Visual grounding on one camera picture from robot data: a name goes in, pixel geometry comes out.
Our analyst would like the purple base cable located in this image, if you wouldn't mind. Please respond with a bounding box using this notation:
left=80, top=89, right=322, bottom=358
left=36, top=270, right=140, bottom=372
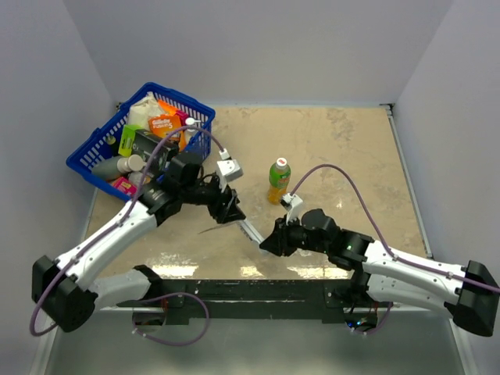
left=349, top=304, right=395, bottom=337
left=131, top=292, right=213, bottom=348

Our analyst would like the orange juice bottle green label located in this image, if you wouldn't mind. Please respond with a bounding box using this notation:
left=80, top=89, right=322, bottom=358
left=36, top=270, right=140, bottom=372
left=267, top=157, right=291, bottom=205

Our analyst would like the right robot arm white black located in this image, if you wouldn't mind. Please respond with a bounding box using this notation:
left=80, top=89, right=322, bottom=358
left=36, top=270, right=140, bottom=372
left=259, top=209, right=499, bottom=337

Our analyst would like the lime green box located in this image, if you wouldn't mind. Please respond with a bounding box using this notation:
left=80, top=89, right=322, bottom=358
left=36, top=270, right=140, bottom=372
left=118, top=124, right=143, bottom=157

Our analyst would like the orange razor blade package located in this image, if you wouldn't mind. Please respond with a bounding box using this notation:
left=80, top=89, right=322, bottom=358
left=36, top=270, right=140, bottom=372
left=148, top=114, right=186, bottom=151

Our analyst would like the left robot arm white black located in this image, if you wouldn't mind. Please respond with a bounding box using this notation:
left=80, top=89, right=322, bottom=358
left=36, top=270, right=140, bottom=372
left=31, top=152, right=245, bottom=332

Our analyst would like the beige cloth bag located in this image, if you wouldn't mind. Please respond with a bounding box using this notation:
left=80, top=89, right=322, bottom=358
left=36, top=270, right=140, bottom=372
left=127, top=91, right=166, bottom=130

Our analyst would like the grey bottle beige cap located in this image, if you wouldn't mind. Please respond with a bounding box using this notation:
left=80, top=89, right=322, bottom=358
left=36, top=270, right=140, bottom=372
left=91, top=155, right=145, bottom=181

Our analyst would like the amber bottle white label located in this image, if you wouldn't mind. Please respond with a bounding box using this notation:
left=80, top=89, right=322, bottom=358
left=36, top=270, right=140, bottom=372
left=128, top=172, right=151, bottom=188

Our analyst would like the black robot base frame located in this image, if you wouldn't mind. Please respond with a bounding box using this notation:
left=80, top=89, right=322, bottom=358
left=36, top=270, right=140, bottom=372
left=118, top=265, right=388, bottom=325

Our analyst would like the clear handle screwdriver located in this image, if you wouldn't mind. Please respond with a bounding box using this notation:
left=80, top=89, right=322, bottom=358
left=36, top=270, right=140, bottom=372
left=198, top=224, right=224, bottom=234

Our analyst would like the blue plastic basket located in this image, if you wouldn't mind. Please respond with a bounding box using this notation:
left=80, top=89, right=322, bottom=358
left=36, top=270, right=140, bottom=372
left=66, top=82, right=216, bottom=202

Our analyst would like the pink product box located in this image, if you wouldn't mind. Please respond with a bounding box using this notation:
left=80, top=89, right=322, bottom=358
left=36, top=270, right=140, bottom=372
left=110, top=177, right=138, bottom=198

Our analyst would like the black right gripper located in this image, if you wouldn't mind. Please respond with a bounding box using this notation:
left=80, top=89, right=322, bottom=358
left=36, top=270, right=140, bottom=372
left=260, top=214, right=330, bottom=258

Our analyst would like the white pump bottle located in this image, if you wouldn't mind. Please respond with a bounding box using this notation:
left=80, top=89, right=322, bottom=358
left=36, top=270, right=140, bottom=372
left=184, top=117, right=201, bottom=144

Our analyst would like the white remote control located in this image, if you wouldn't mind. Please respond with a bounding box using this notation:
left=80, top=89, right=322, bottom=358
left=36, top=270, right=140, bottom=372
left=238, top=219, right=270, bottom=256

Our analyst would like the black product box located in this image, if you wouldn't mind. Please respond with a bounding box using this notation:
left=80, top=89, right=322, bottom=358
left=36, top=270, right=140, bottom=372
left=132, top=129, right=179, bottom=175

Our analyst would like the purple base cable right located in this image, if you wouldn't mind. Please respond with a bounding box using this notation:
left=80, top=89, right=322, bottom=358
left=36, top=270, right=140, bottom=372
left=349, top=304, right=395, bottom=337

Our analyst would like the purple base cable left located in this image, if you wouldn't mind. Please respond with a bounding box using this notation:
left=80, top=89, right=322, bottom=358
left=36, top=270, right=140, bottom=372
left=131, top=292, right=213, bottom=348

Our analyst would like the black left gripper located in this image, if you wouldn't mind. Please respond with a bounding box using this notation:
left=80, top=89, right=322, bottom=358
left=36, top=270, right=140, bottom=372
left=180, top=175, right=246, bottom=223

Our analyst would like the aluminium table edge rail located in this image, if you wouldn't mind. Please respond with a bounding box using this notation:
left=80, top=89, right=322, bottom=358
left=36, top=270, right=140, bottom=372
left=380, top=103, right=434, bottom=259

